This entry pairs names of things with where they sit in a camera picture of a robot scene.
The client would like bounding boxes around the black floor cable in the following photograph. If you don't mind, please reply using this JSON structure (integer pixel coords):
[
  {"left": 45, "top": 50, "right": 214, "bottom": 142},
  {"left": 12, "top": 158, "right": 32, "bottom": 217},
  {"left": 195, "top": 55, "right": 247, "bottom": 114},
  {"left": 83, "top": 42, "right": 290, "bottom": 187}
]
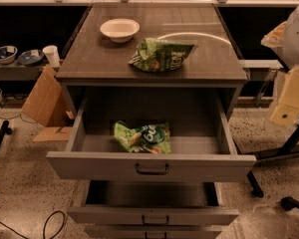
[{"left": 0, "top": 210, "right": 68, "bottom": 239}]

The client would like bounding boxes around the white bowl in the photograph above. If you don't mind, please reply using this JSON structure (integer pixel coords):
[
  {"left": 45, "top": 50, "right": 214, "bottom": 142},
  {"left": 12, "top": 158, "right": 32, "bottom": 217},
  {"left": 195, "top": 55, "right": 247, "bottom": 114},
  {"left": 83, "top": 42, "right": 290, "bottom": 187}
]
[{"left": 100, "top": 18, "right": 140, "bottom": 43}]

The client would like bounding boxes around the black stand base right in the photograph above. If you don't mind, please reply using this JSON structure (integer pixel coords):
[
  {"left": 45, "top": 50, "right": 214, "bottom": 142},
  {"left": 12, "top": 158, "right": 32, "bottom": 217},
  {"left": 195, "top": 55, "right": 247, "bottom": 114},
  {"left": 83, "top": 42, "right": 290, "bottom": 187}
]
[{"left": 245, "top": 113, "right": 299, "bottom": 215}]

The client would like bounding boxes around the grey side shelf left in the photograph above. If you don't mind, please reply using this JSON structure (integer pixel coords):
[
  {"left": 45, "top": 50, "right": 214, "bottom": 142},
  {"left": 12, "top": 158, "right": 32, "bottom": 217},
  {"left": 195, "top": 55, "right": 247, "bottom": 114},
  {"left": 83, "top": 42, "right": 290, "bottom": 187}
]
[{"left": 0, "top": 60, "right": 48, "bottom": 81}]

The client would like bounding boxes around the open top drawer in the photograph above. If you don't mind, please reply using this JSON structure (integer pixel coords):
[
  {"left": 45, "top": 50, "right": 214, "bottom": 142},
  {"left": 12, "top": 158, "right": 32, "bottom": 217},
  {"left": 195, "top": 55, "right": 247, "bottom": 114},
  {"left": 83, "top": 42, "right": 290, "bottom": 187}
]
[{"left": 45, "top": 87, "right": 257, "bottom": 184}]

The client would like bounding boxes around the open middle drawer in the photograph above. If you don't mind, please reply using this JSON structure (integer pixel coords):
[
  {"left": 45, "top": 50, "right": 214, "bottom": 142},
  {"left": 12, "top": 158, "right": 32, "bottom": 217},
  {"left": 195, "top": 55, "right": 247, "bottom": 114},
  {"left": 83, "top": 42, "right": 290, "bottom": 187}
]
[{"left": 68, "top": 180, "right": 238, "bottom": 226}]

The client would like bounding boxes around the grey drawer cabinet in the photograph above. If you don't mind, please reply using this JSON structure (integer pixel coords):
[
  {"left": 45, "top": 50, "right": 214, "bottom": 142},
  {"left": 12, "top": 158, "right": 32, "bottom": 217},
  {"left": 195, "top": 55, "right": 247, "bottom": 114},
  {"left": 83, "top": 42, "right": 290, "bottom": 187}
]
[{"left": 57, "top": 1, "right": 247, "bottom": 112}]

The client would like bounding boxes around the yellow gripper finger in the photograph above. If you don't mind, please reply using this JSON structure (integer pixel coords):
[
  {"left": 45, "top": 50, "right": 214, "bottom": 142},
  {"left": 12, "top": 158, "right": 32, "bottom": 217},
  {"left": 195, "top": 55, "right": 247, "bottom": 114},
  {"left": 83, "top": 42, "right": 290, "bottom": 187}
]
[{"left": 269, "top": 65, "right": 299, "bottom": 126}]

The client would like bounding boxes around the white paper cup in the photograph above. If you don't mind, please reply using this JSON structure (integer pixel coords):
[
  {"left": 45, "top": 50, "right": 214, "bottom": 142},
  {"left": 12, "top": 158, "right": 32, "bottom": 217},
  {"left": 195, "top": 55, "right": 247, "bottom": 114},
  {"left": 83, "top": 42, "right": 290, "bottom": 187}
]
[{"left": 43, "top": 45, "right": 60, "bottom": 68}]

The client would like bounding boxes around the blue bowl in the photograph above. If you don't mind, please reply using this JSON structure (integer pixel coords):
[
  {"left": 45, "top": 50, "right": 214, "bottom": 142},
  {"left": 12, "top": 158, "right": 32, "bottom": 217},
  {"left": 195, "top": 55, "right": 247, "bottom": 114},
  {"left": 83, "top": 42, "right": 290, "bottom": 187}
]
[
  {"left": 0, "top": 46, "right": 18, "bottom": 65},
  {"left": 18, "top": 49, "right": 44, "bottom": 67}
]

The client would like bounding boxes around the green rice chip bag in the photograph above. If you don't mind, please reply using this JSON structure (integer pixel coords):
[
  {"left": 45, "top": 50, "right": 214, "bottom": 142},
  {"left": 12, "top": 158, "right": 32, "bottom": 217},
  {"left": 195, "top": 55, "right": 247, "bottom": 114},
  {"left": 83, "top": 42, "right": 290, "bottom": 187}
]
[{"left": 114, "top": 121, "right": 171, "bottom": 154}]

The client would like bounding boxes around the blue bowl right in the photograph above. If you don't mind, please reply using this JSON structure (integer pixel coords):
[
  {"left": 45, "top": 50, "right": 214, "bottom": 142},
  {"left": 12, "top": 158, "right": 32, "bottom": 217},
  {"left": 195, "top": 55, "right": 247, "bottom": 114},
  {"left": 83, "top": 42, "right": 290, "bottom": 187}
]
[{"left": 18, "top": 49, "right": 44, "bottom": 67}]

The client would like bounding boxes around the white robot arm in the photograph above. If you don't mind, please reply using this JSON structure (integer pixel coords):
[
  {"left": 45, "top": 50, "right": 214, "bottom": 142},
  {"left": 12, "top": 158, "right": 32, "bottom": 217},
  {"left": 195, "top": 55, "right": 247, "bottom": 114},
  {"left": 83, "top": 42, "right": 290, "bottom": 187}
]
[{"left": 261, "top": 5, "right": 299, "bottom": 126}]

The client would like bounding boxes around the open drawer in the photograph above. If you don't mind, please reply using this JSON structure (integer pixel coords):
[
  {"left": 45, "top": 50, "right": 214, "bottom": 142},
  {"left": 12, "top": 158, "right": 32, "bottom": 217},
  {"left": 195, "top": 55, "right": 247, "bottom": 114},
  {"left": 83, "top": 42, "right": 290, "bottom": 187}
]
[
  {"left": 68, "top": 180, "right": 238, "bottom": 226},
  {"left": 45, "top": 87, "right": 257, "bottom": 184}
]

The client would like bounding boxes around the bottom drawer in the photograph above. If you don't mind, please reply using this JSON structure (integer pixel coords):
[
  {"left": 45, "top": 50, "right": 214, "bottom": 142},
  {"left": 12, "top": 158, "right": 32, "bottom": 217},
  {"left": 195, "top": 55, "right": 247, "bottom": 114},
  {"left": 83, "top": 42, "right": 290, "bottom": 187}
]
[{"left": 85, "top": 225, "right": 221, "bottom": 239}]

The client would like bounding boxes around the green chip bag on counter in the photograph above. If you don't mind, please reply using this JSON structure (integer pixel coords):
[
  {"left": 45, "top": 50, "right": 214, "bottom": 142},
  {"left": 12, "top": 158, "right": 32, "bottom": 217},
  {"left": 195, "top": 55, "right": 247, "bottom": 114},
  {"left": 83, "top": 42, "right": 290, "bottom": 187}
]
[{"left": 128, "top": 38, "right": 195, "bottom": 73}]

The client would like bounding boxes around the blue bowl left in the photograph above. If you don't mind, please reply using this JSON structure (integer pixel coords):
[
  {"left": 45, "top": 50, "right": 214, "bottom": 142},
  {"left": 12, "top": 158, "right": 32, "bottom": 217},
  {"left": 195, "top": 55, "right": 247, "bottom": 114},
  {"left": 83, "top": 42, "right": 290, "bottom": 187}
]
[{"left": 0, "top": 46, "right": 18, "bottom": 65}]

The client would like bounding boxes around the brown cardboard box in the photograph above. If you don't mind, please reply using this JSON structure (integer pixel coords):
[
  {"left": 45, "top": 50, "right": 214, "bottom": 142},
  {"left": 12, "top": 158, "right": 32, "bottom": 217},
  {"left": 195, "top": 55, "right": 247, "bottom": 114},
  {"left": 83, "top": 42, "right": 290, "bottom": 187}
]
[{"left": 22, "top": 65, "right": 74, "bottom": 142}]

